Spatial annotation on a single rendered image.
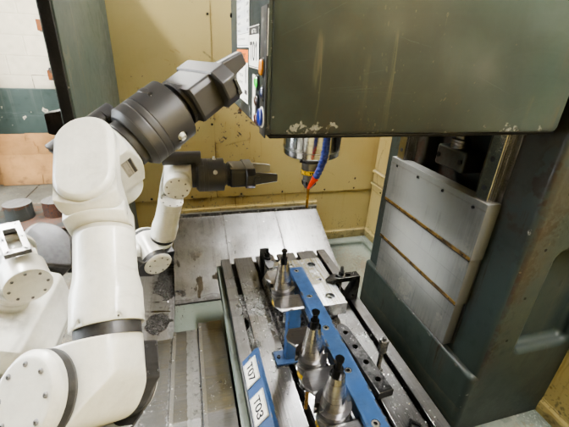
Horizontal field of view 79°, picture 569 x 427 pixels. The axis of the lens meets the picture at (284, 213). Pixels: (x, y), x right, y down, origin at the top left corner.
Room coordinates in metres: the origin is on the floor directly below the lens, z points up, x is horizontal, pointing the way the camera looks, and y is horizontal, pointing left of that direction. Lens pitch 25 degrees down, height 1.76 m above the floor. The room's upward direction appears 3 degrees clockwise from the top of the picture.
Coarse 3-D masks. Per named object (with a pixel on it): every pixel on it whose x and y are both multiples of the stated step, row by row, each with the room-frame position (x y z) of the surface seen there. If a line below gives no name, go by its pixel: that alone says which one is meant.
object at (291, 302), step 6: (276, 300) 0.66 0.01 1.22; (282, 300) 0.66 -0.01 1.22; (288, 300) 0.66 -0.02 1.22; (294, 300) 0.66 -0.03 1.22; (300, 300) 0.66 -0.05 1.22; (276, 306) 0.64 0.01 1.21; (282, 306) 0.64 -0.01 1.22; (288, 306) 0.64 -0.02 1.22; (294, 306) 0.64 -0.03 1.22; (300, 306) 0.64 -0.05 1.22; (282, 312) 0.62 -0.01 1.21
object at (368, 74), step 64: (256, 0) 0.69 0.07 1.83; (320, 0) 0.61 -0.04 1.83; (384, 0) 0.64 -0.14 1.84; (448, 0) 0.67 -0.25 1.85; (512, 0) 0.71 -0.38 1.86; (320, 64) 0.61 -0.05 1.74; (384, 64) 0.64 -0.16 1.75; (448, 64) 0.68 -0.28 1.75; (512, 64) 0.72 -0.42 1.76; (320, 128) 0.61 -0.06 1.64; (384, 128) 0.65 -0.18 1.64; (448, 128) 0.69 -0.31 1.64; (512, 128) 0.73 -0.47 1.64
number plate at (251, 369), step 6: (252, 360) 0.71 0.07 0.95; (246, 366) 0.71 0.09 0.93; (252, 366) 0.70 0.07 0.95; (246, 372) 0.69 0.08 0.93; (252, 372) 0.68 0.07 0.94; (258, 372) 0.67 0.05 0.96; (246, 378) 0.68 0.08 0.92; (252, 378) 0.66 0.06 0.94; (258, 378) 0.65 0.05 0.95; (246, 384) 0.66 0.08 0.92; (252, 384) 0.65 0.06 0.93
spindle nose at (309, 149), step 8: (288, 144) 0.91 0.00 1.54; (296, 144) 0.89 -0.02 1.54; (304, 144) 0.88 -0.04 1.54; (312, 144) 0.87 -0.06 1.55; (320, 144) 0.88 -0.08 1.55; (336, 144) 0.90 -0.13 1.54; (288, 152) 0.91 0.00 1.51; (296, 152) 0.89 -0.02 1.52; (304, 152) 0.88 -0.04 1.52; (312, 152) 0.87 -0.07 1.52; (320, 152) 0.88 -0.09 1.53; (336, 152) 0.91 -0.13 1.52; (312, 160) 0.88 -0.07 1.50; (328, 160) 0.89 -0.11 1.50
